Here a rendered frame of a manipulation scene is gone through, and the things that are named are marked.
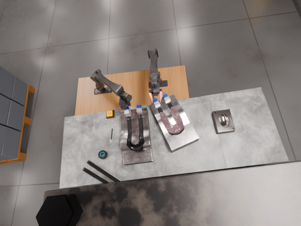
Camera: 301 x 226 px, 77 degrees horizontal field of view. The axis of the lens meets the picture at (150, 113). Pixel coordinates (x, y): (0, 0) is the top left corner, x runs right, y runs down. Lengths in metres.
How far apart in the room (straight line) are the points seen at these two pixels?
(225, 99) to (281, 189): 1.47
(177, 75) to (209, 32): 1.63
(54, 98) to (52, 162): 1.02
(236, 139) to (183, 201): 1.38
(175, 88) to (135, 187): 1.54
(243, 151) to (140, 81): 1.20
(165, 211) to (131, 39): 3.25
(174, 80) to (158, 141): 0.67
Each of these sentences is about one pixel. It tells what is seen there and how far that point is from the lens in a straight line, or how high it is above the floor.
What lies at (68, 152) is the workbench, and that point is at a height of 0.80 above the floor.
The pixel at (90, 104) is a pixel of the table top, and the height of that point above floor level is 0.80.
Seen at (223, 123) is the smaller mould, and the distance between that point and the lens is 1.82.
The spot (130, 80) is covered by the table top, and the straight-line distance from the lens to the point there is 2.09.
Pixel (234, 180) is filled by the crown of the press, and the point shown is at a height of 2.01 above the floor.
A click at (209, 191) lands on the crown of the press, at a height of 2.01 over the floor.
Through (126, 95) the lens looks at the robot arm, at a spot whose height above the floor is 1.15.
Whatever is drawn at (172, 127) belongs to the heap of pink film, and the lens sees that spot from 1.71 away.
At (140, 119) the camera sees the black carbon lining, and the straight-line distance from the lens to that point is 1.78.
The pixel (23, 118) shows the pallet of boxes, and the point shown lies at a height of 0.14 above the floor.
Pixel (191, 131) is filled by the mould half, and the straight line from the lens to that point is 1.69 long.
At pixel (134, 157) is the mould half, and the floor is 0.86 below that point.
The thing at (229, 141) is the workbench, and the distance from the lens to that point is 1.83.
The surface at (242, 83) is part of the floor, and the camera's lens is 3.06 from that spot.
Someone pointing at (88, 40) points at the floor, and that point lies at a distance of 3.86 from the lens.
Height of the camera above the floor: 2.53
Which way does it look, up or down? 67 degrees down
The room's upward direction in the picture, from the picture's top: 20 degrees counter-clockwise
